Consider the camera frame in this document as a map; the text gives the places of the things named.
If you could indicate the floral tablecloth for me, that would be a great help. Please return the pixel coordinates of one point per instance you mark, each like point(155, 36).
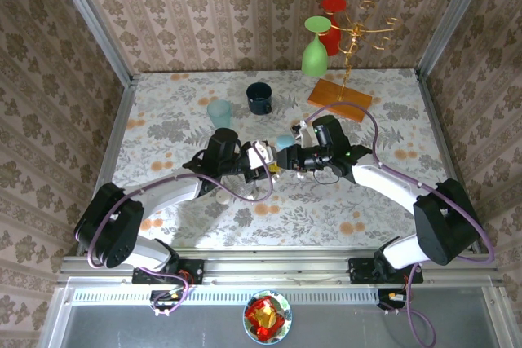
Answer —
point(285, 221)

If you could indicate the patterned ceramic bowl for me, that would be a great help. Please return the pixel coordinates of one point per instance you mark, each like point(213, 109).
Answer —
point(249, 323)

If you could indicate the white oval charging case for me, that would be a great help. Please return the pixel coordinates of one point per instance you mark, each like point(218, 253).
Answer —
point(223, 199)

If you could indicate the dark navy mug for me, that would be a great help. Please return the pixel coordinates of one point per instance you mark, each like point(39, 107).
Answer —
point(259, 99)

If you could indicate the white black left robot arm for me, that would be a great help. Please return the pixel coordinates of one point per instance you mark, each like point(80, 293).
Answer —
point(171, 195)

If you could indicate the gold glass rack wooden base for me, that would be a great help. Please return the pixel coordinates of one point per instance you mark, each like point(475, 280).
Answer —
point(326, 93)

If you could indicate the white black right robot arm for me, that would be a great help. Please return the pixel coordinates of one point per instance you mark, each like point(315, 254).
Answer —
point(387, 185)

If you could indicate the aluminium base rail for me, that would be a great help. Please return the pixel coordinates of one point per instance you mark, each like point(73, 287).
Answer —
point(277, 268)

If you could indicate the red wine glass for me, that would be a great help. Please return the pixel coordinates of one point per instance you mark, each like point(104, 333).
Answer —
point(334, 3)

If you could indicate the aluminium frame post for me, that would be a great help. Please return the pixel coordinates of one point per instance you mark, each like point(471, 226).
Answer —
point(452, 18)
point(94, 22)

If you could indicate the red gold foil candies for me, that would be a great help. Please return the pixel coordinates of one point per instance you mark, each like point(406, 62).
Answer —
point(265, 317)

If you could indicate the teal frosted tumbler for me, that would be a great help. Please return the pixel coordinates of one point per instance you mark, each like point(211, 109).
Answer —
point(219, 113)

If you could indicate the green wine glass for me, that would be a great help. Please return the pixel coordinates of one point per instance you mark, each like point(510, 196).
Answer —
point(314, 56)

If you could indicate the black power connector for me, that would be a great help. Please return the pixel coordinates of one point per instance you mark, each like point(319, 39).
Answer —
point(387, 297)
point(163, 296)

